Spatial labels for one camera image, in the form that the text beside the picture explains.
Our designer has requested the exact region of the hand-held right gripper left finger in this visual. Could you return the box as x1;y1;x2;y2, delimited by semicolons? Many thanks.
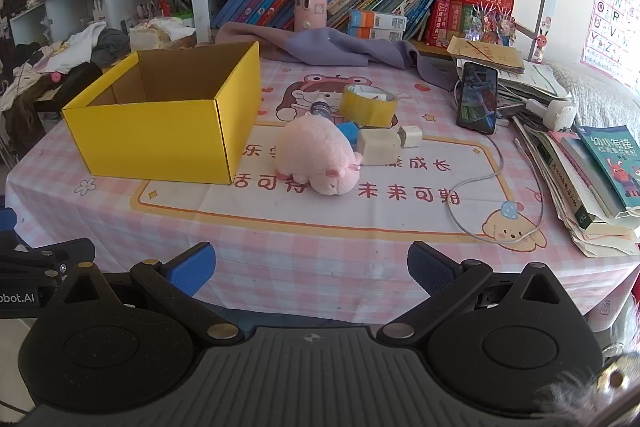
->
46;243;241;343

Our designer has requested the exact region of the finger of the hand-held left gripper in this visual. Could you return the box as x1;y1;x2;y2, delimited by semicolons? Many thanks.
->
0;237;97;283
0;207;21;248

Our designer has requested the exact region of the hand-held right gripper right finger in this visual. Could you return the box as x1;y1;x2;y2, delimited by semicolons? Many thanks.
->
377;241;583;342

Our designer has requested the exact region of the yellow cardboard box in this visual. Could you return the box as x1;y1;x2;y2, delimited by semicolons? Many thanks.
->
61;40;262;185

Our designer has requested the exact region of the cream white square box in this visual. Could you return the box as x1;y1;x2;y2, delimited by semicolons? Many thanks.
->
357;128;402;166

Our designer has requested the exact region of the small white charger plug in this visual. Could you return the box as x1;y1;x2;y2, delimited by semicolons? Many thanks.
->
397;125;423;149

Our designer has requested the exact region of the small printed cardboard box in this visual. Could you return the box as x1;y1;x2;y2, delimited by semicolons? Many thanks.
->
336;122;361;146

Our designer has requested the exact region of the pink plush pig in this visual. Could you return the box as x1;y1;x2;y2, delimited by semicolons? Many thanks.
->
274;114;363;196

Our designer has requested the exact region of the yellow tape roll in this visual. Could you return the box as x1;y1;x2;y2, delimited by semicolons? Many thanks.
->
340;83;399;128

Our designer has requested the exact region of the stack of books and papers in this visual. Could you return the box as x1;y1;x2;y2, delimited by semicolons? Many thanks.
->
495;62;640;258

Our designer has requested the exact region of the black smartphone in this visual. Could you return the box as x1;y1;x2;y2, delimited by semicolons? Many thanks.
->
456;61;499;135

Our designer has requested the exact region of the pile of clothes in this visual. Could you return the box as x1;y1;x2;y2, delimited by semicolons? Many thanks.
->
0;22;131;148

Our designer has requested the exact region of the grey fluffy trim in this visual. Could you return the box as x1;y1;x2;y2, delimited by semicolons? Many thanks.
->
535;347;640;418

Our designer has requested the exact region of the white power adapter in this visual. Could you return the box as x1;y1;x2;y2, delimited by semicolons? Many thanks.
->
525;99;577;131

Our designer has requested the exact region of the teal picture book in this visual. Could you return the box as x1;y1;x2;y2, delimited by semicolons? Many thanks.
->
574;124;640;210

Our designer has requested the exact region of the brown paper envelope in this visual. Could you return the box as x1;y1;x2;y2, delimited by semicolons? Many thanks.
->
446;36;525;70

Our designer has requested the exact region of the crumpled white bag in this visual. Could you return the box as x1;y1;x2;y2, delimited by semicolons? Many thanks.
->
129;18;196;52

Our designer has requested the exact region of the orange blue cardboard box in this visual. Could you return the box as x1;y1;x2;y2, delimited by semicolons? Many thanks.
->
350;26;403;42
348;9;407;30

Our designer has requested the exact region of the grey blanket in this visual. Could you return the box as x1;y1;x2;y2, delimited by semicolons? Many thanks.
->
545;62;640;132

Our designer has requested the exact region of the red boxed book set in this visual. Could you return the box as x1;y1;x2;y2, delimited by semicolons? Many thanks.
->
425;0;463;48

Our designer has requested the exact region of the purple cloth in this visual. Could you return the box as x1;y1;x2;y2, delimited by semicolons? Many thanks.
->
215;22;458;92

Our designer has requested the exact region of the colourful paper ornament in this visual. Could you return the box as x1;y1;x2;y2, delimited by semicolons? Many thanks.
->
462;2;516;48

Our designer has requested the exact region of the group of pens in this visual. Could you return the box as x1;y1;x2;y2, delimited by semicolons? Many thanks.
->
135;0;193;20

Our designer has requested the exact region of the pink cylindrical device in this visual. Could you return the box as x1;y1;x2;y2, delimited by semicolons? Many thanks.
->
294;0;328;32

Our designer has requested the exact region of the white charging cable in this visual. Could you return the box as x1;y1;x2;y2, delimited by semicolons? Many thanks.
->
446;133;544;244

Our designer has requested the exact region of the alphabet wall poster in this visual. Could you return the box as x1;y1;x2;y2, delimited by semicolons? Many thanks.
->
580;0;640;88

